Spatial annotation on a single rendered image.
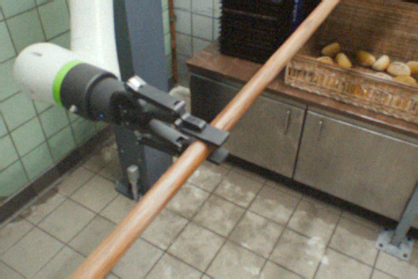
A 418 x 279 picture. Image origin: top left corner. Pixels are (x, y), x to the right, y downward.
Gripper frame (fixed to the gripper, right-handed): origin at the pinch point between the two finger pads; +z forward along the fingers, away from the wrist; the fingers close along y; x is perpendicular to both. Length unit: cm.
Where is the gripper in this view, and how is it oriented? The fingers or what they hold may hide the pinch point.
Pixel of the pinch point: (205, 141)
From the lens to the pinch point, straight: 59.5
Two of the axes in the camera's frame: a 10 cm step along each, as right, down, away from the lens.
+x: -5.3, 5.9, -6.1
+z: 8.5, 3.6, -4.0
